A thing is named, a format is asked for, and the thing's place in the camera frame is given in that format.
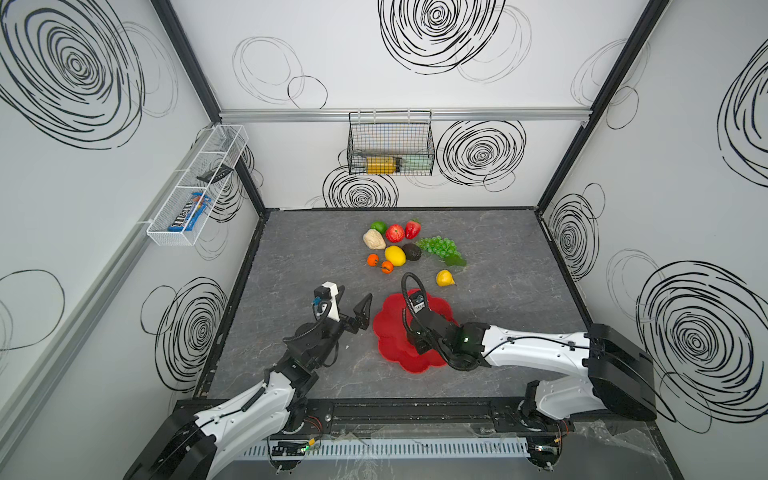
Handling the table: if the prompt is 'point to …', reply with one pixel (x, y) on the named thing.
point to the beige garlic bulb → (374, 239)
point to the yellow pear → (444, 278)
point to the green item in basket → (416, 162)
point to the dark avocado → (412, 251)
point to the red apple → (394, 233)
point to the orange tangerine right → (387, 267)
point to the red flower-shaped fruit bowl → (393, 338)
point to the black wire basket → (391, 143)
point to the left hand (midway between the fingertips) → (359, 292)
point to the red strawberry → (412, 229)
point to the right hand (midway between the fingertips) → (411, 326)
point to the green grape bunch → (443, 247)
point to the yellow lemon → (396, 255)
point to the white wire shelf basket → (224, 145)
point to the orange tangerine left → (372, 259)
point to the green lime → (379, 225)
